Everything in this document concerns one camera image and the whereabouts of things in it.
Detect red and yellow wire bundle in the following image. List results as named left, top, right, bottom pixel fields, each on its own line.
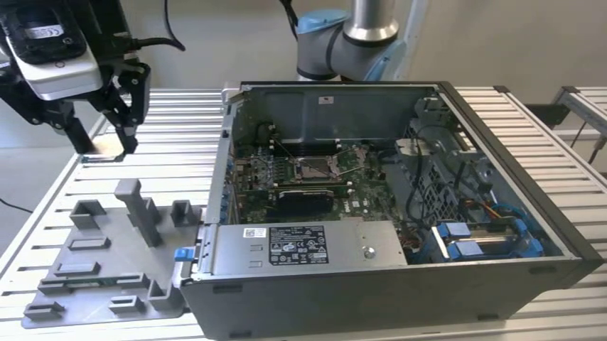
left=467, top=200, right=516, bottom=223

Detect hard disk in blue carrier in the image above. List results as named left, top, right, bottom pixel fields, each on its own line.
left=448, top=238, right=543, bottom=261
left=435, top=220, right=527, bottom=239

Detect small square silver CPU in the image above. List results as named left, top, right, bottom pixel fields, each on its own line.
left=80, top=136, right=125, bottom=163

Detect aluminium slat side table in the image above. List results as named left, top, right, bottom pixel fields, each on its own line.
left=553, top=85, right=607, bottom=124

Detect CPU socket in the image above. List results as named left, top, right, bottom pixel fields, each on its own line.
left=292, top=154, right=342, bottom=183

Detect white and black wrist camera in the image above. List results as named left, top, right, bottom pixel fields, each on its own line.
left=8, top=0, right=104, bottom=102

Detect black graphics card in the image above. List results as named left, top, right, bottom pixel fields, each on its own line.
left=265, top=188, right=336, bottom=219

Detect thin metal locking lever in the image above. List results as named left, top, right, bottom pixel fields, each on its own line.
left=277, top=140, right=329, bottom=177

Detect black open PC case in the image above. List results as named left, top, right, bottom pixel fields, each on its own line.
left=178, top=80, right=603, bottom=340

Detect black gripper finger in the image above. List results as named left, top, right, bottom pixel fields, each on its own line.
left=92, top=62, right=153, bottom=155
left=0, top=80, right=94, bottom=153

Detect grey power supply with labels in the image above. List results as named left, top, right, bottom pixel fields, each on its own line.
left=208, top=220, right=408, bottom=277

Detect metal disk bay cage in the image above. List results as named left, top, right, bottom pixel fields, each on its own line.
left=382, top=136, right=504, bottom=228

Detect black camera cable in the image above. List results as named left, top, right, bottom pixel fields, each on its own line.
left=125, top=0, right=186, bottom=53

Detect black RAM slot, white clips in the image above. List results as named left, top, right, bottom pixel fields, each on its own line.
left=268, top=139, right=342, bottom=151

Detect green motherboard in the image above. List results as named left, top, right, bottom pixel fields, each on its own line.
left=229, top=141, right=408, bottom=228

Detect grey plastic parts rack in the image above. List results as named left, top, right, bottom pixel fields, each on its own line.
left=21, top=178, right=205, bottom=330

